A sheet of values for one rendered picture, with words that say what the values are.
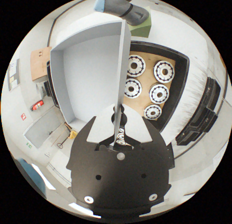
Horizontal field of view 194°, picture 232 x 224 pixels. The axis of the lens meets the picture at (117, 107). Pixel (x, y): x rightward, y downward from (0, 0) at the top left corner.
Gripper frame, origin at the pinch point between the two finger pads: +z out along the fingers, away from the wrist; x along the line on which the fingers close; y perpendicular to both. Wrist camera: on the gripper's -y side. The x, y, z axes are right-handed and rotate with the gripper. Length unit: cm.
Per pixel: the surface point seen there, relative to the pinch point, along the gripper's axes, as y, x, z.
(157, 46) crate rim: -15.8, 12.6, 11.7
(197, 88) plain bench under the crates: -5, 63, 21
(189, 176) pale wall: 232, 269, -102
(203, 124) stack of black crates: 44, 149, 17
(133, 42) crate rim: -16.5, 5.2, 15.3
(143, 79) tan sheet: -2.1, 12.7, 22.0
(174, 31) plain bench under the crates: -43, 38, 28
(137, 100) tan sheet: 10.1, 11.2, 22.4
